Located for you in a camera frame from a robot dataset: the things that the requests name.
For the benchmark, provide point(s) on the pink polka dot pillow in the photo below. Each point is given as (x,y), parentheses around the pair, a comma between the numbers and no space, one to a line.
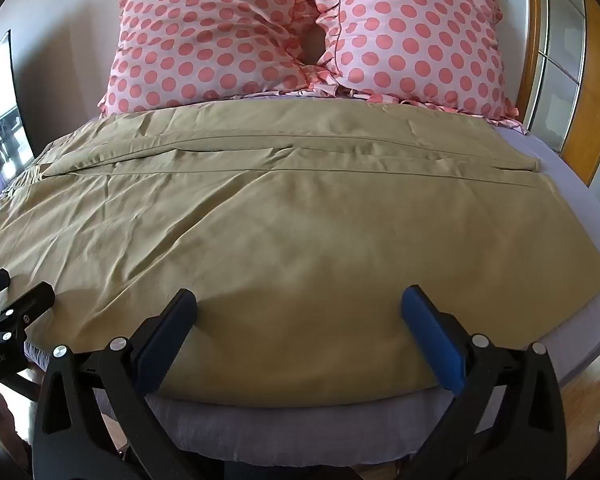
(205,35)
(415,35)

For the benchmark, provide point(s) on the wooden wardrobe with glass doors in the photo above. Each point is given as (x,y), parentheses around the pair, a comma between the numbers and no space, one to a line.
(575,60)

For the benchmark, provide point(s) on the olive tan bed sheet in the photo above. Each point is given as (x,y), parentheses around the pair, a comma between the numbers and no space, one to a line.
(280,240)

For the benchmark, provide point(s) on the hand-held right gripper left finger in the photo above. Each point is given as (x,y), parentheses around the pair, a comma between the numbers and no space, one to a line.
(164,340)

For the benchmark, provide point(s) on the bed with lavender sheet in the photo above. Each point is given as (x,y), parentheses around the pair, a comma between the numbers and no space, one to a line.
(570,220)

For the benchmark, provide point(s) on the dark framed window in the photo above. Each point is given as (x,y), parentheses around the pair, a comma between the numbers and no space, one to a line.
(2,125)

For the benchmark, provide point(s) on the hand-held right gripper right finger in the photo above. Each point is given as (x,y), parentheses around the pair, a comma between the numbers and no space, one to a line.
(432,342)

